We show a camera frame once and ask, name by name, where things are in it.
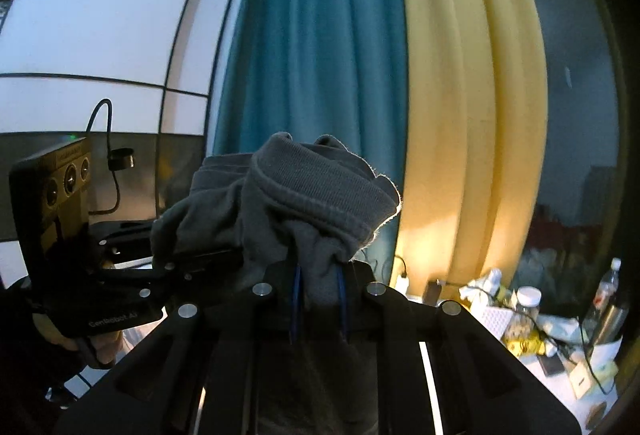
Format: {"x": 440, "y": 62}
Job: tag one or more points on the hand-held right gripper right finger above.
{"x": 344, "y": 310}

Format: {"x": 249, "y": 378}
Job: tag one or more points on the grey smartphone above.
{"x": 551, "y": 365}

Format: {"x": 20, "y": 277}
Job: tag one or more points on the dark window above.
{"x": 575, "y": 115}

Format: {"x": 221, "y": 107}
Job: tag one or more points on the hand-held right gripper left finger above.
{"x": 294, "y": 310}

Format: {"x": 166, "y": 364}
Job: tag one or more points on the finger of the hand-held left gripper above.
{"x": 165, "y": 282}
{"x": 127, "y": 242}

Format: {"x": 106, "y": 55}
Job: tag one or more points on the grey ribbed garment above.
{"x": 310, "y": 195}

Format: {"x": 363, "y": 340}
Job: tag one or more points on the white plug charger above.
{"x": 402, "y": 282}

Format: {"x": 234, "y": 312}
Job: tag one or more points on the white perforated basket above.
{"x": 492, "y": 321}

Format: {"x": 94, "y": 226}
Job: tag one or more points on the green stone figure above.
{"x": 596, "y": 416}

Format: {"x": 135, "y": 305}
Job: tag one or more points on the clear jar with white lid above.
{"x": 525, "y": 315}

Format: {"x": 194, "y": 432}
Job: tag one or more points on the wet wipes pack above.
{"x": 560, "y": 327}

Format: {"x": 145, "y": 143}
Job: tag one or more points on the yellow curtain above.
{"x": 470, "y": 115}

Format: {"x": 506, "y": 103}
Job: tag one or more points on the stainless steel tumbler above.
{"x": 612, "y": 322}

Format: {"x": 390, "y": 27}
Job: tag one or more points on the yellow duck snack packet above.
{"x": 525, "y": 345}

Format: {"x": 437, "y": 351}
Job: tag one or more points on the person's left hand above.
{"x": 107, "y": 347}

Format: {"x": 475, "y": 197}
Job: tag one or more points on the black power adapter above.
{"x": 434, "y": 291}

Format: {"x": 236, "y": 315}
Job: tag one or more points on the clear plastic water bottle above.
{"x": 606, "y": 285}

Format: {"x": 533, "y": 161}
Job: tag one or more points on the yellow tissue pack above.
{"x": 607, "y": 365}

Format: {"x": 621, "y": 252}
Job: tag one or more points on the teal curtain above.
{"x": 320, "y": 40}

